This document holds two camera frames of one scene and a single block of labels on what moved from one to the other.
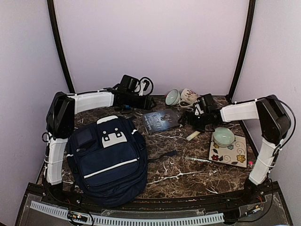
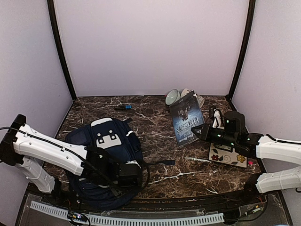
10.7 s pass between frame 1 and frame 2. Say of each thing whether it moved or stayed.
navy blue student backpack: moved
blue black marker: stayed
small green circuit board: stayed
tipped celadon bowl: stayed
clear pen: stayed
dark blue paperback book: moved
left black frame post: stayed
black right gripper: moved
